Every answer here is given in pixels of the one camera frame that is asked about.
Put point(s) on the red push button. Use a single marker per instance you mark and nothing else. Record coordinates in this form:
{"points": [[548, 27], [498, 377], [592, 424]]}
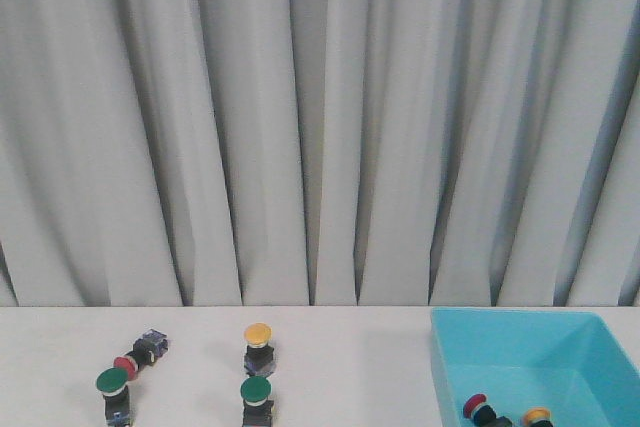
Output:
{"points": [[481, 413], [146, 350]]}

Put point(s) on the yellow push button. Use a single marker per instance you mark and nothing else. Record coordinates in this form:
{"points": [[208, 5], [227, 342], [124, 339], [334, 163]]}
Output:
{"points": [[537, 417], [259, 357]]}

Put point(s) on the blue plastic box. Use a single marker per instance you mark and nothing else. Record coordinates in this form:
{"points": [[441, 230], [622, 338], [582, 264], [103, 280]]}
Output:
{"points": [[568, 362]]}

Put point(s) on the grey pleated curtain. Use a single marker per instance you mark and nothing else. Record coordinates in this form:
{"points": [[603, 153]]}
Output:
{"points": [[319, 152]]}

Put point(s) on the green push button right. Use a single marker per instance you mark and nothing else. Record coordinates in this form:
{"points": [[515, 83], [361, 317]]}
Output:
{"points": [[255, 392]]}

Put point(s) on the green push button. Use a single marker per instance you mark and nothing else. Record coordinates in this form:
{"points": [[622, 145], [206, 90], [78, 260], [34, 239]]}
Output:
{"points": [[255, 392], [112, 383]]}

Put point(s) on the lying red push button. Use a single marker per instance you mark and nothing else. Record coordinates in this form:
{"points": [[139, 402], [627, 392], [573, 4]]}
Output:
{"points": [[146, 350]]}

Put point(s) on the green push button left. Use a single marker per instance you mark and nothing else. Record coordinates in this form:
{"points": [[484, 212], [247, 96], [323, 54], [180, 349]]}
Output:
{"points": [[112, 383]]}

